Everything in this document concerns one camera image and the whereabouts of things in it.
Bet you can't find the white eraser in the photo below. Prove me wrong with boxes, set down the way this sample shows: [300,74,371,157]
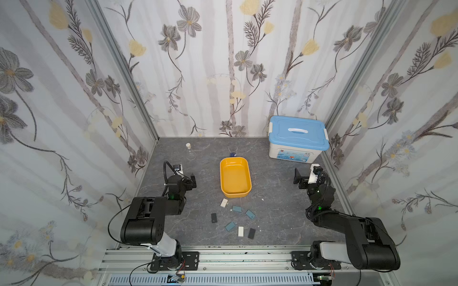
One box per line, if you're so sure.
[220,199,228,208]
[237,226,244,237]

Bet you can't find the black eraser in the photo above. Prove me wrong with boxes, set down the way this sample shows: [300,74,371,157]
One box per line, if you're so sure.
[248,228,256,240]
[211,213,218,224]

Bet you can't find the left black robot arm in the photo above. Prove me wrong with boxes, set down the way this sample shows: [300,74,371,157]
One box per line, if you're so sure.
[107,161,197,274]

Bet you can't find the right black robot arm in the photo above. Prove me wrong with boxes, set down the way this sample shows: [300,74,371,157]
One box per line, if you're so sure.
[293,164,401,272]

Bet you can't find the blue lid storage box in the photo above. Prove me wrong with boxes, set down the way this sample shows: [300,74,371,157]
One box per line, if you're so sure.
[268,116,330,164]

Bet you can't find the yellow plastic storage tray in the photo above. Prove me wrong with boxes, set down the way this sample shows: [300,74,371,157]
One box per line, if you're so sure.
[219,157,252,199]

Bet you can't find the glass flask with stopper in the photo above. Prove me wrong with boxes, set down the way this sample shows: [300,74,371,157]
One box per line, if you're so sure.
[186,143,196,161]

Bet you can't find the clear beaker blue base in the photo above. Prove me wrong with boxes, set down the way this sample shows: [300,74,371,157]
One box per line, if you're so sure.
[228,145,238,157]

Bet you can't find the small circuit board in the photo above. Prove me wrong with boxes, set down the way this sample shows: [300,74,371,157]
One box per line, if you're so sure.
[168,274,186,283]

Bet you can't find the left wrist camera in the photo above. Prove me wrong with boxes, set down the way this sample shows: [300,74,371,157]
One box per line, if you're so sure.
[173,164,184,176]

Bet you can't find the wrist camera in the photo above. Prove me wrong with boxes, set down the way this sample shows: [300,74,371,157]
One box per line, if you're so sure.
[308,163,323,184]
[173,164,184,176]

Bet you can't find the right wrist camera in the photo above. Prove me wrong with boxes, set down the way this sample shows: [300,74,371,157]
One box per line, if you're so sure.
[308,163,323,184]

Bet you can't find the aluminium frame rail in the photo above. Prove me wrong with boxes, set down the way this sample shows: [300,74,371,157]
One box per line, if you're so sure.
[96,245,373,276]

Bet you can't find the white perforated cable duct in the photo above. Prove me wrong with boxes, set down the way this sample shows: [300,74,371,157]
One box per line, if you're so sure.
[106,273,320,286]

